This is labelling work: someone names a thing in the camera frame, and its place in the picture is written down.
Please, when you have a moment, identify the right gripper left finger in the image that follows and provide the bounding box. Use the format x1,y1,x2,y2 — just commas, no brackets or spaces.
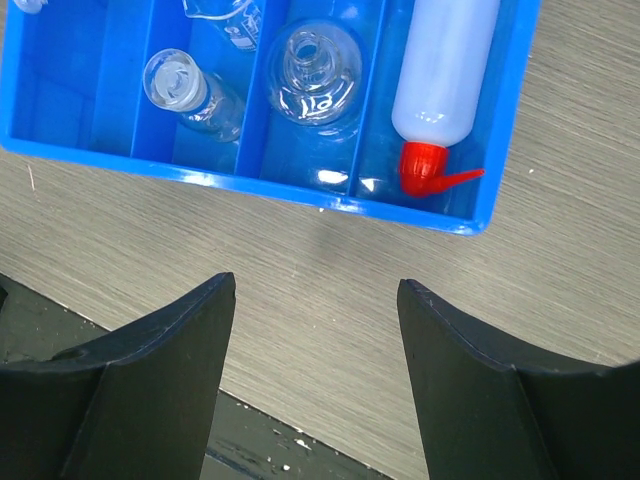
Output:
1,273,236,479

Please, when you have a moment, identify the small clear glass beaker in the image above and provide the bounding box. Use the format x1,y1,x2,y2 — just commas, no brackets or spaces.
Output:
142,48,245,143

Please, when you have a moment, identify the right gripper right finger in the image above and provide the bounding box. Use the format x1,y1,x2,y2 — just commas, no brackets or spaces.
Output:
397,279,639,479

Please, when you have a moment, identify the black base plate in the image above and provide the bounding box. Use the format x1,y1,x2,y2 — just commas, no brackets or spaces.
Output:
1,277,380,479

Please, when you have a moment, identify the red cap wash bottle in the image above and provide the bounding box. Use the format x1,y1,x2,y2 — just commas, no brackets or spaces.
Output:
391,0,500,197

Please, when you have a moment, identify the clear glass flask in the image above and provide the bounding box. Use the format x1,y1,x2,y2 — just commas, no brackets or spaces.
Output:
265,18,365,127

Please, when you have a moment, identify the blue divided plastic bin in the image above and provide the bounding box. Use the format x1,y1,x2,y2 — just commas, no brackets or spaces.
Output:
1,1,541,235

